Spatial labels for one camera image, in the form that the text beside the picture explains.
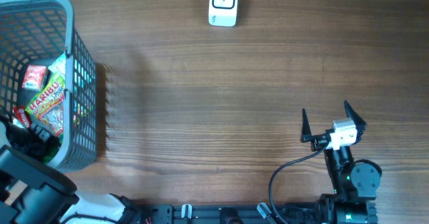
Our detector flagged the black aluminium mounting rail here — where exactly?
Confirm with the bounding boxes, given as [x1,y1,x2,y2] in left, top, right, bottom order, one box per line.
[133,202,379,224]

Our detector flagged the red Nescafe coffee stick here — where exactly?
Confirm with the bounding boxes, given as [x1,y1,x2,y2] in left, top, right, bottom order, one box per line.
[13,106,32,129]

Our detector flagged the white barcode scanner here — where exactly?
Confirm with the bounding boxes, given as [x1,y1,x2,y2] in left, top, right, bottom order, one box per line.
[208,0,238,27]

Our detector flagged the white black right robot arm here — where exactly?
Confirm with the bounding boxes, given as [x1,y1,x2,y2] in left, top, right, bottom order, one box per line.
[300,101,382,224]

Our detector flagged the light blue tissue pack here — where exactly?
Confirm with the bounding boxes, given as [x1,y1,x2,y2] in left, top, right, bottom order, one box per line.
[48,53,66,78]

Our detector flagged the Haribo gummy candy bag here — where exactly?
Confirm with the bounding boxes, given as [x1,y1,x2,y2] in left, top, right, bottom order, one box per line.
[25,73,66,137]

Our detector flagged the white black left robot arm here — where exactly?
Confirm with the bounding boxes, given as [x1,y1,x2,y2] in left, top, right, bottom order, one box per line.
[1,116,141,224]

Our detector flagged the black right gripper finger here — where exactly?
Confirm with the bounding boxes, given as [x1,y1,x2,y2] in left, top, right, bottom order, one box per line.
[344,100,367,130]
[300,108,313,142]

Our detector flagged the small red white box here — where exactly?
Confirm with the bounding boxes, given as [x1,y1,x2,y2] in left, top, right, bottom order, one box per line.
[22,65,48,91]

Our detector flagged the grey plastic shopping basket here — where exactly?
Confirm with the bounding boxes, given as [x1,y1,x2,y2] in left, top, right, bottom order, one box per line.
[1,0,97,172]

